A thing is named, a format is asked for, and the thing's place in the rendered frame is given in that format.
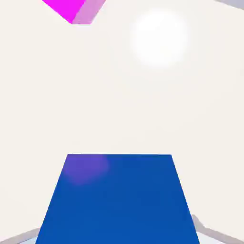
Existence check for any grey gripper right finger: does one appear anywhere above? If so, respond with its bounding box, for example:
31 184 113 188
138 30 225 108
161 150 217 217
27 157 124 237
191 214 244 244

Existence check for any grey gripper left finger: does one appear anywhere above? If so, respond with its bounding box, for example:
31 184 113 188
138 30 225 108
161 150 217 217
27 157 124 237
0 228 41 244

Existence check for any small magenta cube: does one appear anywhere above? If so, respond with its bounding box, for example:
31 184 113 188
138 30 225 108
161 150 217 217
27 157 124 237
41 0 107 25

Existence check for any small blue cube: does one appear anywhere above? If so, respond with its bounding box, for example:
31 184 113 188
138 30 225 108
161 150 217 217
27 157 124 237
35 153 201 244

